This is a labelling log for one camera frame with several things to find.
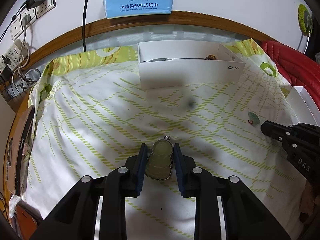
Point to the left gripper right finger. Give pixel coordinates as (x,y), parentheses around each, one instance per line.
(224,204)

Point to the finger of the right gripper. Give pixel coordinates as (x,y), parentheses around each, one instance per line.
(276,131)

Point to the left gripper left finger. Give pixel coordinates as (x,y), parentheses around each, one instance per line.
(75,215)

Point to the small green jade pendant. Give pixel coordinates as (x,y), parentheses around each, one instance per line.
(253,119)

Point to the green buddha pendant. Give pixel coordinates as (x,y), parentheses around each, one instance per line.
(159,162)

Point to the green jade bangle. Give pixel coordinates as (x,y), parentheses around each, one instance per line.
(159,59)

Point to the white open box right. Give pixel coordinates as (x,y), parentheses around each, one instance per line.
(303,106)

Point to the red down jacket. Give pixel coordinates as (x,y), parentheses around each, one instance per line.
(298,69)

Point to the green patterned bed sheet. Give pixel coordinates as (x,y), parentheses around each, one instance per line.
(91,115)

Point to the brown carved bead ornament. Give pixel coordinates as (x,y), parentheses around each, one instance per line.
(211,57)

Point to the white vivo box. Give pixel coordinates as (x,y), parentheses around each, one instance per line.
(188,65)

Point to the wooden bed headboard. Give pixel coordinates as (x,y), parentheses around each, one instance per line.
(176,17)

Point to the white power strip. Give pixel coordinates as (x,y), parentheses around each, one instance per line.
(12,54)

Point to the green round wall hook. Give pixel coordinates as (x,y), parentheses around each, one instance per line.
(304,20)

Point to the wall socket panel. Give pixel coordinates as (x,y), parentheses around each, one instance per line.
(16,26)

